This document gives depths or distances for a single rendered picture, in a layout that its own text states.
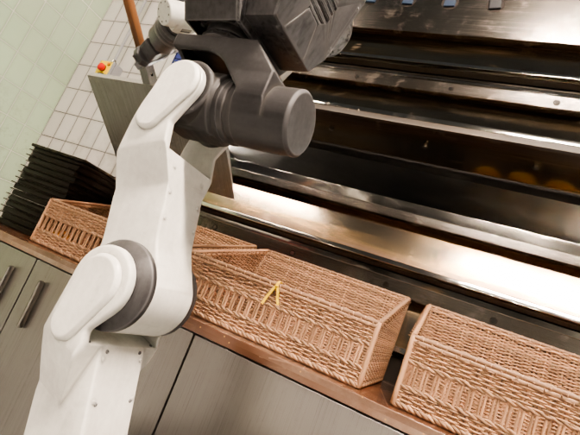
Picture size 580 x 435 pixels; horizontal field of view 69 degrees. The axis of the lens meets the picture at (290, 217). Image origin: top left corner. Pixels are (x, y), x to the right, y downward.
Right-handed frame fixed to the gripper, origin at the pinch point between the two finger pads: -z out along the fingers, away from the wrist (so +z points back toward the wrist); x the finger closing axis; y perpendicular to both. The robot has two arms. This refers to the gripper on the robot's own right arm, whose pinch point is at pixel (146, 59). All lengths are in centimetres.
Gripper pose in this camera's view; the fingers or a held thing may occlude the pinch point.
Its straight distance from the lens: 142.9
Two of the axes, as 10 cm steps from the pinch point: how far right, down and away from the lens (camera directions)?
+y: 5.5, 7.9, 2.6
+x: -4.8, 5.5, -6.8
